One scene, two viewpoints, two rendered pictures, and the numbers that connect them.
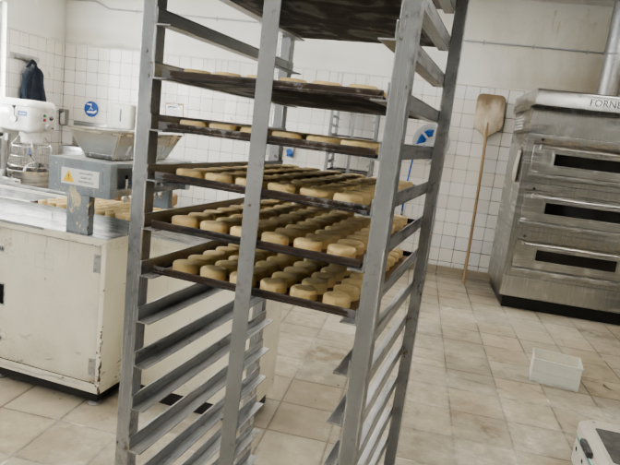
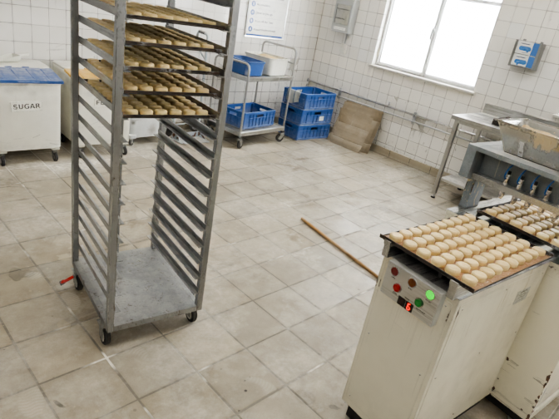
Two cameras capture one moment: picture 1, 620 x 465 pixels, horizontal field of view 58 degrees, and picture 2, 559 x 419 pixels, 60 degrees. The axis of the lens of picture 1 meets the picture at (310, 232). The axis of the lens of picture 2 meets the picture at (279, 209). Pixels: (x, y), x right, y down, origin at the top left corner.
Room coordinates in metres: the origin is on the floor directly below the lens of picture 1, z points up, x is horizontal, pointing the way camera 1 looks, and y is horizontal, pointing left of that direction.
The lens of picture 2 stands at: (2.98, -1.43, 1.66)
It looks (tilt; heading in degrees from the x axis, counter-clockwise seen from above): 24 degrees down; 122
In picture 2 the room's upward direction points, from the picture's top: 11 degrees clockwise
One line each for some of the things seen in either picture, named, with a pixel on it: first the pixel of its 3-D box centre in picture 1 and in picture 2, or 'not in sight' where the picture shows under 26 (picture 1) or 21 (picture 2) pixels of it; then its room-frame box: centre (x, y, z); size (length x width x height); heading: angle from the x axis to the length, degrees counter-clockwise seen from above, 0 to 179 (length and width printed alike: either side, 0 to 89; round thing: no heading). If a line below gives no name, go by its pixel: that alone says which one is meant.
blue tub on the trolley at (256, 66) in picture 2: not in sight; (244, 66); (-0.55, 2.87, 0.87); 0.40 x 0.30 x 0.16; 173
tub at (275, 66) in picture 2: not in sight; (265, 63); (-0.55, 3.25, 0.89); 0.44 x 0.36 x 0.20; 179
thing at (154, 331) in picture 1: (205, 315); (442, 333); (2.71, 0.47, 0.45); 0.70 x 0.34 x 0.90; 74
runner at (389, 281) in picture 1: (388, 276); (100, 95); (1.19, -0.18, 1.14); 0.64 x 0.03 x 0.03; 162
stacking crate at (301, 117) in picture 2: not in sight; (306, 113); (-0.33, 3.99, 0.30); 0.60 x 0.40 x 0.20; 80
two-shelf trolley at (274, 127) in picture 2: not in sight; (251, 92); (-0.56, 3.07, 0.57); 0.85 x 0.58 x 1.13; 87
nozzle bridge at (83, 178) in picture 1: (125, 191); (545, 203); (2.85, 0.96, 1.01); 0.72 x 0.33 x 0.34; 164
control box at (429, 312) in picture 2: not in sight; (411, 291); (2.61, 0.12, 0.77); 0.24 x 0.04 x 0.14; 164
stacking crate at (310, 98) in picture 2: not in sight; (309, 98); (-0.33, 3.99, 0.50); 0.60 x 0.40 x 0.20; 82
